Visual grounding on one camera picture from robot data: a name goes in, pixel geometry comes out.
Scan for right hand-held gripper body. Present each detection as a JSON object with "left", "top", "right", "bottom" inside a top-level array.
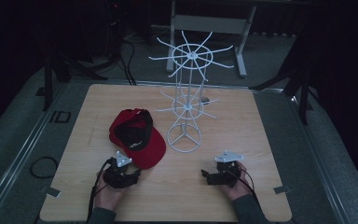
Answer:
[{"left": 205, "top": 150, "right": 245, "bottom": 189}]

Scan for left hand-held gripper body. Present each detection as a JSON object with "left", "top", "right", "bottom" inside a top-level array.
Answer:
[{"left": 102, "top": 150, "right": 142, "bottom": 189}]

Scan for red baseball cap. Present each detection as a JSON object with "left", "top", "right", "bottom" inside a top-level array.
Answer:
[{"left": 108, "top": 108, "right": 167, "bottom": 171}]

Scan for white wire hat rack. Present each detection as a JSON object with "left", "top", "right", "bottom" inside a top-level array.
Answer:
[{"left": 148, "top": 30, "right": 235, "bottom": 154}]

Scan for person's right hand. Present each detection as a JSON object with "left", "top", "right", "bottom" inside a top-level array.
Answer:
[{"left": 219, "top": 161, "right": 252, "bottom": 202}]

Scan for person's left hand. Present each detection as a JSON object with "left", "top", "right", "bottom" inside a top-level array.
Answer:
[{"left": 95, "top": 170, "right": 129, "bottom": 213}]

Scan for grey tape strip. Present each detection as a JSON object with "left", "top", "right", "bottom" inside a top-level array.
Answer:
[
  {"left": 273, "top": 185, "right": 293, "bottom": 195},
  {"left": 46, "top": 187, "right": 62, "bottom": 199}
]

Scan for black stand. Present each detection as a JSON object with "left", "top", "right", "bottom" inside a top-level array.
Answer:
[
  {"left": 250, "top": 36, "right": 324, "bottom": 126},
  {"left": 42, "top": 46, "right": 110, "bottom": 112}
]

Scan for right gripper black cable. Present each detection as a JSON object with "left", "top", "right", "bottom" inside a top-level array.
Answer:
[{"left": 227, "top": 167, "right": 264, "bottom": 206}]

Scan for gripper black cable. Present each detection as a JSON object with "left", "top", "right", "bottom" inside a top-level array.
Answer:
[
  {"left": 86, "top": 157, "right": 117, "bottom": 223},
  {"left": 227, "top": 167, "right": 264, "bottom": 206}
]

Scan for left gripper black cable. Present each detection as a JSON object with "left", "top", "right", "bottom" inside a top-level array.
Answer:
[{"left": 86, "top": 157, "right": 117, "bottom": 223}]

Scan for black floor cables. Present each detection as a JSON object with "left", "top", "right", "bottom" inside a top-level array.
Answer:
[{"left": 105, "top": 18, "right": 138, "bottom": 87}]

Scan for white metal table frame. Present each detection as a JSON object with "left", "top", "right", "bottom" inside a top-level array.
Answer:
[{"left": 166, "top": 0, "right": 258, "bottom": 78}]

